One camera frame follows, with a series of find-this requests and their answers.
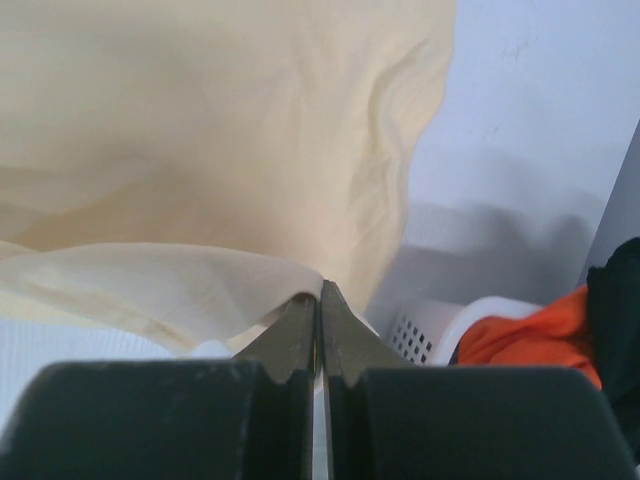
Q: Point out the cream yellow t shirt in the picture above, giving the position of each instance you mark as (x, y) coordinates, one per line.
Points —
(181, 169)

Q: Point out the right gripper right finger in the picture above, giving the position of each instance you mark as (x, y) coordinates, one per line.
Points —
(389, 419)

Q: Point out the orange t shirt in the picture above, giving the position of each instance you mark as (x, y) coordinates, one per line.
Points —
(557, 335)

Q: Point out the black t shirt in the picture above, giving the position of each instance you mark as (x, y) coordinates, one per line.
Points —
(613, 317)

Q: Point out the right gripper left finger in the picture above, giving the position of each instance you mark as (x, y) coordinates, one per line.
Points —
(249, 417)

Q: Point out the white laundry basket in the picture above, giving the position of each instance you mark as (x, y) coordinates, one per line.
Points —
(427, 332)

